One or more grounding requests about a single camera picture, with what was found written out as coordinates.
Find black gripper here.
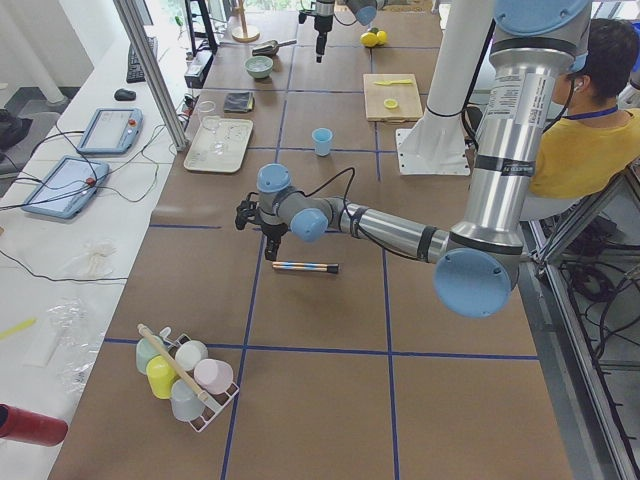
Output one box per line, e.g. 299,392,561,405
261,223,288,261
314,15,333,63

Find steel muddler rod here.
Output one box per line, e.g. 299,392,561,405
272,261,340,275

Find yellow lemon slice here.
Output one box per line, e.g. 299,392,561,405
383,98,399,109

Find light blue cup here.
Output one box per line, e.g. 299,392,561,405
312,127,333,157

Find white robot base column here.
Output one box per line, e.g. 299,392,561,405
396,1,495,176

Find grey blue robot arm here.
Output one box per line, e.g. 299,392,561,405
298,0,387,63
249,1,591,318

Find white cup in rack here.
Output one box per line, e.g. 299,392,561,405
175,340,208,372

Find pink cup in rack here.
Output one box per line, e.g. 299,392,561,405
194,358,234,394

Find green cup in rack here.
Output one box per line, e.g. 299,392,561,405
135,338,160,375

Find yellow cup in rack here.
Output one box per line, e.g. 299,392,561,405
146,355,179,400

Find grey cup in rack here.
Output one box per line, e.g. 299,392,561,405
170,379,205,422

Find whole yellow lemons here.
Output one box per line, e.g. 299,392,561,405
360,28,388,48

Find metal ice scoop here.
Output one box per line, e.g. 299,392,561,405
251,39,297,57

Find green bowl of ice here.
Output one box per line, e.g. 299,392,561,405
244,55,274,80

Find wooden round stand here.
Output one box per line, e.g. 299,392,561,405
231,0,260,43

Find wooden cutting board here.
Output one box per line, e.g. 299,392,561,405
363,73,423,122

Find yellow plastic knife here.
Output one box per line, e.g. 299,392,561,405
373,78,414,87

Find beige bear tray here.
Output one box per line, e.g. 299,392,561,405
183,118,253,174

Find grey folded cloth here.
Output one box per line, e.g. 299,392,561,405
223,91,254,113

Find clear wine glass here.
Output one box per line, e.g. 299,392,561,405
196,100,225,155

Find white gloves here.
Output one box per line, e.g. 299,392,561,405
63,239,117,280

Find far blue teach pendant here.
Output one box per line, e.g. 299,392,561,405
76,108,143,156

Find blue teach pendant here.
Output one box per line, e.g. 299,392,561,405
76,108,143,156
21,155,110,220

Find black keyboard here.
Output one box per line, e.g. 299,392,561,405
126,37,158,84

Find black computer mouse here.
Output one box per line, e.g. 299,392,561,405
114,88,137,102

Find near blue teach pendant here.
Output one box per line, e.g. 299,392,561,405
21,155,110,220

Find clear plastic bag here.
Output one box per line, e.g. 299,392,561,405
48,298,106,401

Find person in yellow shirt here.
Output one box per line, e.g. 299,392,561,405
520,18,639,221

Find red cylinder bottle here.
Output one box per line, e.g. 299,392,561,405
1,404,68,447

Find aluminium frame post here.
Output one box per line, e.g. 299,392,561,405
113,0,189,152

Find wooden rack handle rod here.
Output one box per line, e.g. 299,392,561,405
137,323,209,403

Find white wire cup rack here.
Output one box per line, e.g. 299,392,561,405
160,327,239,432

